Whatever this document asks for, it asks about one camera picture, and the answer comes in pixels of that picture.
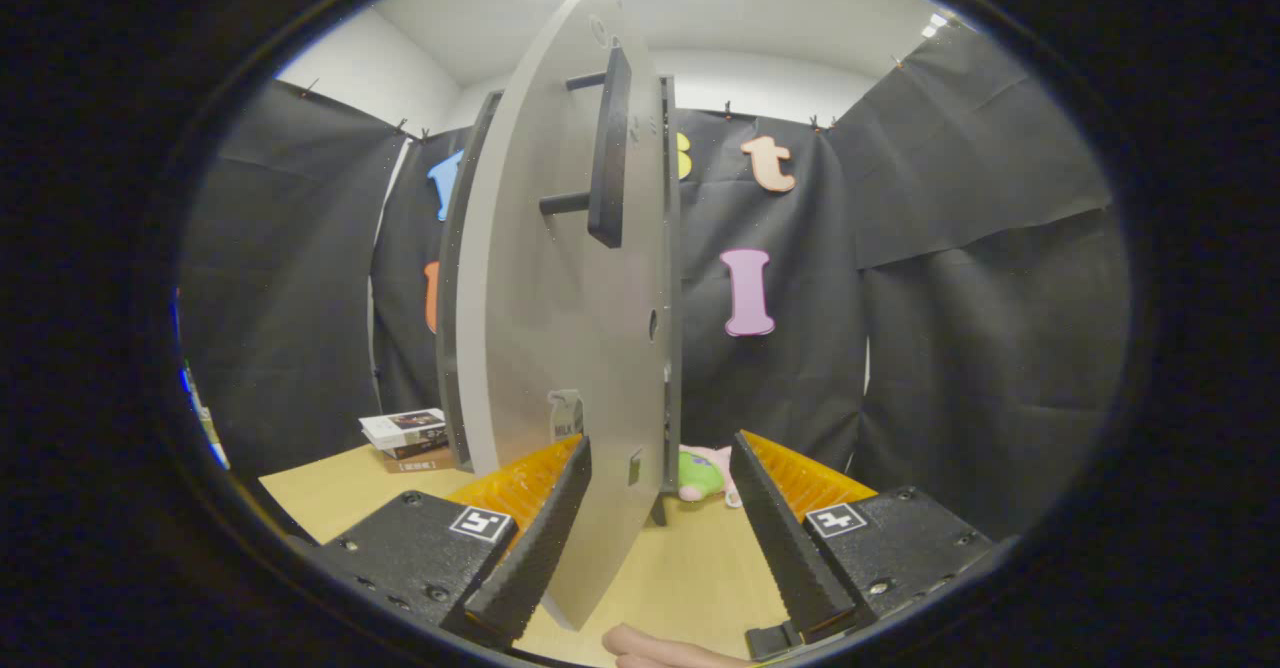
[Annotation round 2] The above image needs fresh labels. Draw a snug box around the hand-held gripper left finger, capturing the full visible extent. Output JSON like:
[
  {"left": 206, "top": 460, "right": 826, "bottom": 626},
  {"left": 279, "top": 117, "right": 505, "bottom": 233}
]
[{"left": 300, "top": 434, "right": 593, "bottom": 651}]

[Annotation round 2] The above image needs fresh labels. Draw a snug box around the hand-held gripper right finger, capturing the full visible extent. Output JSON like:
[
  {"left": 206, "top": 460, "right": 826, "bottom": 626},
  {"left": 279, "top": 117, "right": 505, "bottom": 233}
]
[{"left": 728, "top": 430, "right": 1003, "bottom": 661}]

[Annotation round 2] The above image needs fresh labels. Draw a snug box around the grey shoe cabinet door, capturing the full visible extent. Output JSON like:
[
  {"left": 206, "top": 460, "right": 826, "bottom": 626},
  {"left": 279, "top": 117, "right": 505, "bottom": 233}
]
[{"left": 455, "top": 0, "right": 673, "bottom": 632}]

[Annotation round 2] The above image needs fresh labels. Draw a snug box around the grey shoe cabinet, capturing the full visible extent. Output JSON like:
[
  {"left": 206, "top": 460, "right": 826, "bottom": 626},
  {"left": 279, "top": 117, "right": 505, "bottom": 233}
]
[{"left": 436, "top": 75, "right": 684, "bottom": 527}]

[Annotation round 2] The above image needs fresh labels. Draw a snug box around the green and pink plush toy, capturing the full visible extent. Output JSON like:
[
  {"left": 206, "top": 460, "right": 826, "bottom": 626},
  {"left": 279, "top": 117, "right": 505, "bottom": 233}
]
[{"left": 677, "top": 444, "right": 742, "bottom": 508}]

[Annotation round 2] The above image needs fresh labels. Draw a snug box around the brown book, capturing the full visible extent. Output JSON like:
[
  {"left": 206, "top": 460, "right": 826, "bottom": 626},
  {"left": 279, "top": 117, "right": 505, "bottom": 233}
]
[{"left": 382, "top": 445, "right": 459, "bottom": 474}]

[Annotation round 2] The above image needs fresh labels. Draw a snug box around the white book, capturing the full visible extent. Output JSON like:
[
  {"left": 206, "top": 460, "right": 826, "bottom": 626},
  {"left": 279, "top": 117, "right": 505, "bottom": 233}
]
[{"left": 359, "top": 408, "right": 448, "bottom": 451}]

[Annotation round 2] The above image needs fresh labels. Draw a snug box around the black backdrop cloth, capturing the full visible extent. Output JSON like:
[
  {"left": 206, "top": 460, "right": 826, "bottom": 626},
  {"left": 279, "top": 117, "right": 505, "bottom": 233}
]
[{"left": 178, "top": 23, "right": 1131, "bottom": 539}]

